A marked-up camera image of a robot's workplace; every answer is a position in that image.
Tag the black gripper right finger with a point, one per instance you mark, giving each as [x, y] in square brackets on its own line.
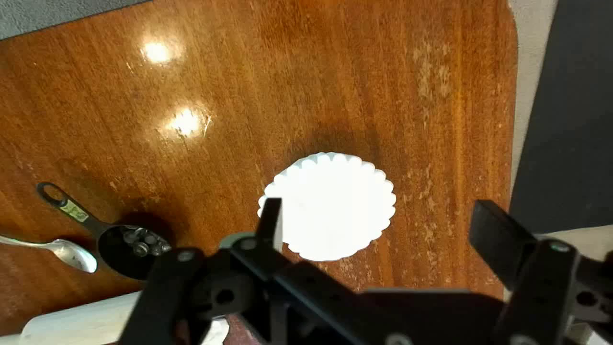
[537, 273]

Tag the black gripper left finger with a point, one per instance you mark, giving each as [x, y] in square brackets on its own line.
[294, 304]

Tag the white paper coffee filter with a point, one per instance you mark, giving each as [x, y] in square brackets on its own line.
[332, 206]

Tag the black measuring scoop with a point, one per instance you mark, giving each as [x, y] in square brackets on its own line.
[129, 246]

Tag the silver metal spoon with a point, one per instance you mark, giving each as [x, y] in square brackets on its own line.
[64, 250]

